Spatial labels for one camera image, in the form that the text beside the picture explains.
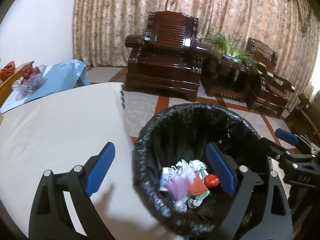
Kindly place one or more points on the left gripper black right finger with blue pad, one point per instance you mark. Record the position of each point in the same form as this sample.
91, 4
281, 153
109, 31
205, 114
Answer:
259, 207

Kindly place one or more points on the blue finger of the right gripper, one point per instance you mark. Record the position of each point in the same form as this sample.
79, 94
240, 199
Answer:
286, 136

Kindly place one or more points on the red plastic bag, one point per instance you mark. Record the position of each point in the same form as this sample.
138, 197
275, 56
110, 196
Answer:
211, 180

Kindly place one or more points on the mint green glove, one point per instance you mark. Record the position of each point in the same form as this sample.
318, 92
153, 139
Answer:
194, 201

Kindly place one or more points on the orange foam fruit net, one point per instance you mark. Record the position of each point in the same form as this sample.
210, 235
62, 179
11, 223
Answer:
197, 187

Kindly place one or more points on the pink face mask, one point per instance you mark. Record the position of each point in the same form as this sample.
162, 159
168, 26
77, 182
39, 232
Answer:
176, 186

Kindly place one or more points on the white tissue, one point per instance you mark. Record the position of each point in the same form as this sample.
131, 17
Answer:
188, 169

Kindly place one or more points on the blue white paper cup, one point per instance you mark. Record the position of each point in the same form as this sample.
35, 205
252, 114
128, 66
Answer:
167, 173

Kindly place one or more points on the black lined trash bin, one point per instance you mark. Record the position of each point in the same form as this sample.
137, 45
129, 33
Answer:
182, 132

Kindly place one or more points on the dark wooden armchair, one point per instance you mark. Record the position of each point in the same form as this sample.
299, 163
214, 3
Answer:
167, 57
268, 91

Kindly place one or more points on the grey tablecloth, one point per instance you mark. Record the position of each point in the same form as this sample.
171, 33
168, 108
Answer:
63, 130

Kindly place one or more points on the dark wooden side table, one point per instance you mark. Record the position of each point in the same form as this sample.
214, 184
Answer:
224, 77

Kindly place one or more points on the green potted plant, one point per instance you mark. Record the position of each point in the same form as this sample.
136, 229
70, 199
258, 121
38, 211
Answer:
230, 48

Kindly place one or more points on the glass fruit bowl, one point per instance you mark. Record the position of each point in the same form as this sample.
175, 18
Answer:
30, 86

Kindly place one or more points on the light blue tablecloth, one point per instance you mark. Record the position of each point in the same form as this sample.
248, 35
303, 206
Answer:
60, 77

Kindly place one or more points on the red apples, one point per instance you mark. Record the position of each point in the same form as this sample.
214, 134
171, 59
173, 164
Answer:
28, 71

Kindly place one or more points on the red pumpkin ornament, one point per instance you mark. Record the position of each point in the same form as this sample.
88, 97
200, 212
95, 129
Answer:
7, 71

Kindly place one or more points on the beige patterned curtain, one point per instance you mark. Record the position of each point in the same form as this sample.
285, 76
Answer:
289, 27

